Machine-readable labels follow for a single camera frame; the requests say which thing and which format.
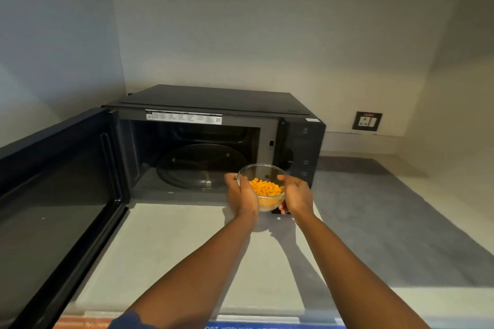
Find person's left hand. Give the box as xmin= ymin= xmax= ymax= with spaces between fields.
xmin=224 ymin=172 xmax=260 ymax=220

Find person's right hand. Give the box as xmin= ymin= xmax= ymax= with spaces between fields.
xmin=277 ymin=175 xmax=314 ymax=218

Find clear glass bowl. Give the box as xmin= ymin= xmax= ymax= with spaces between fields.
xmin=237 ymin=163 xmax=288 ymax=212

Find person's right forearm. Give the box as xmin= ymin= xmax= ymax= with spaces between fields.
xmin=293 ymin=208 xmax=431 ymax=329

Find person's left forearm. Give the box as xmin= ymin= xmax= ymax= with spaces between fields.
xmin=123 ymin=209 xmax=260 ymax=329

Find orange chopped carrot pieces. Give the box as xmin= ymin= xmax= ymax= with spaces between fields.
xmin=249 ymin=178 xmax=282 ymax=198

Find glass microwave turntable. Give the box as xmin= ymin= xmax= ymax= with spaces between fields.
xmin=156 ymin=143 xmax=248 ymax=191

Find black microwave oven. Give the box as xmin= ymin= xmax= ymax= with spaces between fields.
xmin=101 ymin=84 xmax=327 ymax=214

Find white label sticker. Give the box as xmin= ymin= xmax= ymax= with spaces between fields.
xmin=145 ymin=109 xmax=223 ymax=126

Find blue sleeve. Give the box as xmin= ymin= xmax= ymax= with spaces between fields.
xmin=106 ymin=311 xmax=157 ymax=329

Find black microwave door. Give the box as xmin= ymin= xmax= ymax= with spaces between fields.
xmin=0 ymin=107 xmax=130 ymax=329

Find black wall power socket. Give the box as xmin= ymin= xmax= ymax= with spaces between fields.
xmin=352 ymin=111 xmax=383 ymax=132

